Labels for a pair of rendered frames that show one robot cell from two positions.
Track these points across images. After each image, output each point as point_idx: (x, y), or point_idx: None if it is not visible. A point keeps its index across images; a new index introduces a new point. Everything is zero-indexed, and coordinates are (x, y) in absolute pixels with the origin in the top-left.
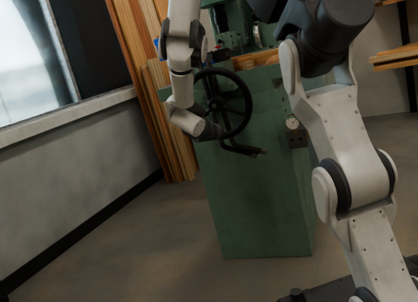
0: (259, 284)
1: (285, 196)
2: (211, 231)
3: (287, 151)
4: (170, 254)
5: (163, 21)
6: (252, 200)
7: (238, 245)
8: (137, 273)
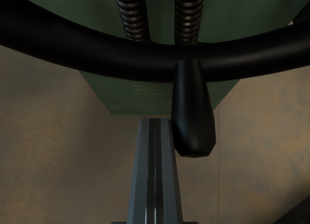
0: None
1: (216, 82)
2: None
3: (276, 29)
4: (40, 102)
5: None
6: (163, 84)
7: (131, 109)
8: (6, 138)
